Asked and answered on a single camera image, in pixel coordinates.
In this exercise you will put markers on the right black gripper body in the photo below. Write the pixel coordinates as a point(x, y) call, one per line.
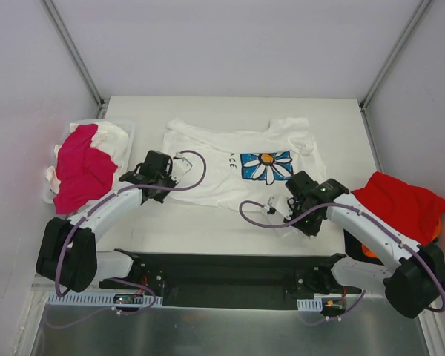
point(310, 224)

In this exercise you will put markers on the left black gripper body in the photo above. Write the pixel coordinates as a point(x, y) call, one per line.
point(162, 190)

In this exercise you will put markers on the white daisy print t-shirt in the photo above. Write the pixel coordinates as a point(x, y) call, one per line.
point(230, 167)

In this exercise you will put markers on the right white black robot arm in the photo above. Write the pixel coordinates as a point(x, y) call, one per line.
point(409, 275)

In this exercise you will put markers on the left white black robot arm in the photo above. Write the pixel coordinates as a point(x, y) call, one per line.
point(68, 254)

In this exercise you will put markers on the black folded garment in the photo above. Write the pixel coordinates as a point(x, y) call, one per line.
point(353, 247)

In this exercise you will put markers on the pale pink white garment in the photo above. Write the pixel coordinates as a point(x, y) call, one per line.
point(111, 137)

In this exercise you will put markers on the orange folded t-shirt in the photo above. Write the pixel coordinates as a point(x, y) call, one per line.
point(371, 252)

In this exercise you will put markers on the magenta t-shirt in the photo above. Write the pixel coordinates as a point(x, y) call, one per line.
point(85, 173)

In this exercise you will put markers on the red folded t-shirt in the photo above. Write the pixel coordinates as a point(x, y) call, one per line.
point(413, 211)

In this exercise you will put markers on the white laundry basket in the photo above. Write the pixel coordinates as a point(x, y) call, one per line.
point(89, 148)

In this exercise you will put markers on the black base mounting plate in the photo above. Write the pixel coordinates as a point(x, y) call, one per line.
point(235, 281)

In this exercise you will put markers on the left aluminium corner profile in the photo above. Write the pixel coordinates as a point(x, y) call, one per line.
point(73, 51)

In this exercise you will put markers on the aluminium corner profile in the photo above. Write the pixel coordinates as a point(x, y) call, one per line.
point(73, 51)
point(400, 43)

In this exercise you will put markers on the right aluminium corner profile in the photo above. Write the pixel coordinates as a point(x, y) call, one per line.
point(400, 43)

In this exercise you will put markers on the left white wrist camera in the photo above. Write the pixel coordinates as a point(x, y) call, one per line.
point(180, 166)

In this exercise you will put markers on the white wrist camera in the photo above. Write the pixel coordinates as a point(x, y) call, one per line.
point(180, 166)
point(278, 210)

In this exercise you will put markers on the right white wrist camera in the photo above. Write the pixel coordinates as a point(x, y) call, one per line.
point(278, 210)

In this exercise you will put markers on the right grey cable duct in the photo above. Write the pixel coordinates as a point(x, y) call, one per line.
point(310, 305)

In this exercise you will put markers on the grey cable duct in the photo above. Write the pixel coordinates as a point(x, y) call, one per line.
point(104, 299)
point(310, 305)

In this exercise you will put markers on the left grey cable duct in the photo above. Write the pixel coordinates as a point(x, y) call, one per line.
point(104, 299)

